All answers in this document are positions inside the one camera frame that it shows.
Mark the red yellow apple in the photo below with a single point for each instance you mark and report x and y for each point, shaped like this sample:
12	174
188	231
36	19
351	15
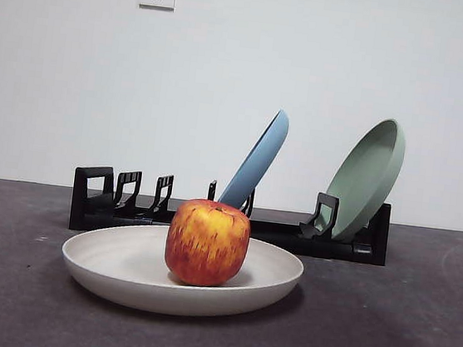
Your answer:
207	242

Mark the pale yellow beige plate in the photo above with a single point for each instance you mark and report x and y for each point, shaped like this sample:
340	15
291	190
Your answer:
120	269

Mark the blue plate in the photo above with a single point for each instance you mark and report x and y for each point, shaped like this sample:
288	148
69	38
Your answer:
257	164

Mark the black plate rack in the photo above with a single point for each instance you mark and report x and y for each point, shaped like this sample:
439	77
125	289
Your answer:
332	248

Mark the pale green plate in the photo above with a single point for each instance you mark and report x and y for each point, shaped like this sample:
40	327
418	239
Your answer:
365	172

